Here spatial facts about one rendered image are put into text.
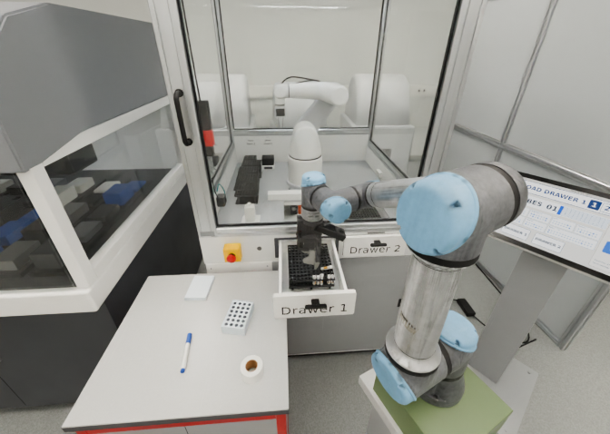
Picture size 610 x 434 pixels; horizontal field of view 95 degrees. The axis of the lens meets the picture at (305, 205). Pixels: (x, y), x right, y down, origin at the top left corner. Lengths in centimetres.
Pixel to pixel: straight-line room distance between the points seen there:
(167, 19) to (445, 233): 95
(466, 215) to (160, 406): 95
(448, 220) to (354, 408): 153
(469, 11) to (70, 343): 198
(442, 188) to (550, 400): 195
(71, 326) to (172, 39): 120
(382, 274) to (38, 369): 166
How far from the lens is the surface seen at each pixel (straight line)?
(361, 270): 144
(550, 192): 153
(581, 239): 148
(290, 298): 101
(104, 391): 117
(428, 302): 57
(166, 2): 107
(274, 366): 106
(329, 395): 187
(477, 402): 100
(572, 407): 234
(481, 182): 48
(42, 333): 169
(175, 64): 107
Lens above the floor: 167
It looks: 29 degrees down
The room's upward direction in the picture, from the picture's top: 1 degrees clockwise
